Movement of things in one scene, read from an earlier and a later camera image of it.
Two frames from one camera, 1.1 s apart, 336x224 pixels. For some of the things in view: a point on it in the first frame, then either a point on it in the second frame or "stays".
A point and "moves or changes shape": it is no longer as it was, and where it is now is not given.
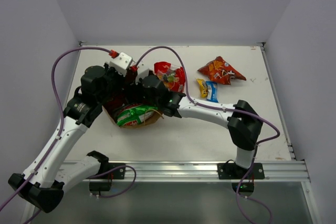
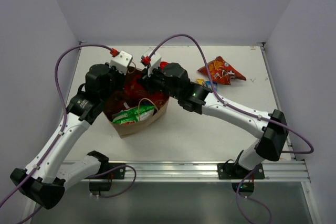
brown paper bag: x=149 y=121 moves or changes shape
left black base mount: x=96 y=187 stays
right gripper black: x=135 y=89 to x=147 y=81
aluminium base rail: x=287 y=171 stays
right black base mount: x=232 y=171 stays
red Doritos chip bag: x=219 y=71 stays
